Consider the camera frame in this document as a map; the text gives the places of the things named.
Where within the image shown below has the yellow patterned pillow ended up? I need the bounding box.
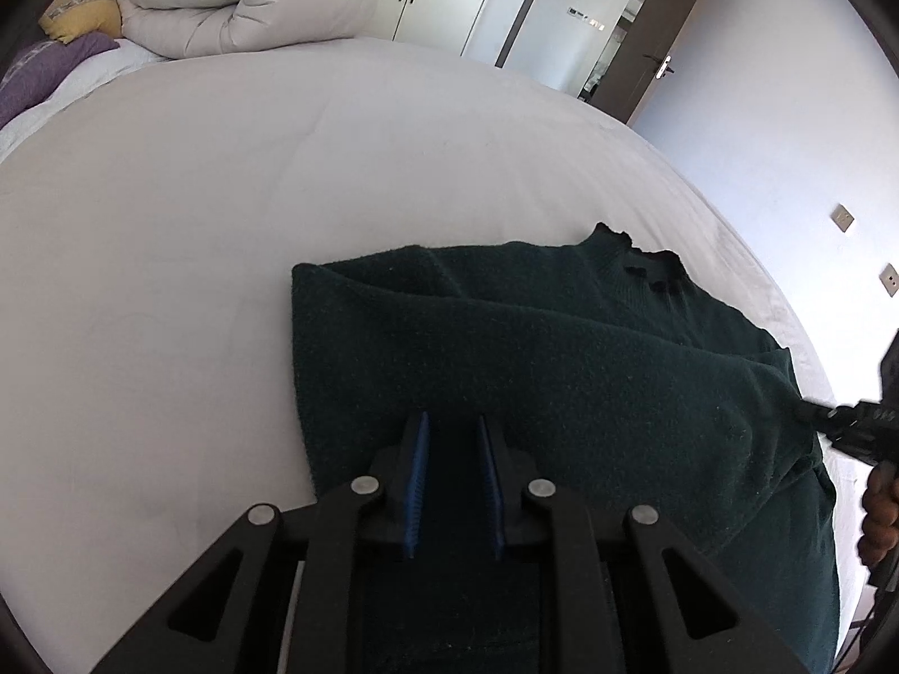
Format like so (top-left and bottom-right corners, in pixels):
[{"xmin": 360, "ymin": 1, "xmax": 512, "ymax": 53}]
[{"xmin": 38, "ymin": 0, "xmax": 122, "ymax": 44}]

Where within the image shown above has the wall socket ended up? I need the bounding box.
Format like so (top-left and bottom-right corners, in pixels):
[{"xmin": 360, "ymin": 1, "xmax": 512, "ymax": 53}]
[
  {"xmin": 830, "ymin": 204, "xmax": 855, "ymax": 233},
  {"xmin": 879, "ymin": 263, "xmax": 899, "ymax": 297}
]

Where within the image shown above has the white bed mattress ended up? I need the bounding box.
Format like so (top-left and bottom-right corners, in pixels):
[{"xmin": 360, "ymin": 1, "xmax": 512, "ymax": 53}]
[{"xmin": 2, "ymin": 38, "xmax": 832, "ymax": 672}]

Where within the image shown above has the dark green knit sweater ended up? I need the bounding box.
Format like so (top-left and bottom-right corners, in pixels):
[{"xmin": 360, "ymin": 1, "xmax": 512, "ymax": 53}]
[{"xmin": 291, "ymin": 227, "xmax": 839, "ymax": 672}]

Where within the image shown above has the brown door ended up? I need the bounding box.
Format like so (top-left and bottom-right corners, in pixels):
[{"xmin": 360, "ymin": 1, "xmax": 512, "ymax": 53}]
[{"xmin": 493, "ymin": 0, "xmax": 729, "ymax": 130}]

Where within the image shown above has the upper wall socket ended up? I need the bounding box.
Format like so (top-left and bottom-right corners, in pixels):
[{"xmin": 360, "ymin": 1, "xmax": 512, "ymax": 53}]
[{"xmin": 830, "ymin": 204, "xmax": 855, "ymax": 233}]

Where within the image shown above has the purple patterned pillow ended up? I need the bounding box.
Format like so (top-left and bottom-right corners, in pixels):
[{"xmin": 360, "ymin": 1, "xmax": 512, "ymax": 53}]
[{"xmin": 0, "ymin": 32, "xmax": 119, "ymax": 126}]

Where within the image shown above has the lower wall socket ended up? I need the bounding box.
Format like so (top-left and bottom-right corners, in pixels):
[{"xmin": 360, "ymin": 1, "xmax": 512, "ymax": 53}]
[{"xmin": 879, "ymin": 263, "xmax": 899, "ymax": 297}]

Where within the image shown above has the right hand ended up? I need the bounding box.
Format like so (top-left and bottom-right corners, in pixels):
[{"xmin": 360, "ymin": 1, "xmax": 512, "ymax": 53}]
[{"xmin": 858, "ymin": 467, "xmax": 899, "ymax": 569}]

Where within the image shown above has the white bed pillow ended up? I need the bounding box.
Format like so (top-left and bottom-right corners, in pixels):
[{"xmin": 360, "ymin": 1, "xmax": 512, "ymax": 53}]
[{"xmin": 2, "ymin": 38, "xmax": 163, "ymax": 161}]

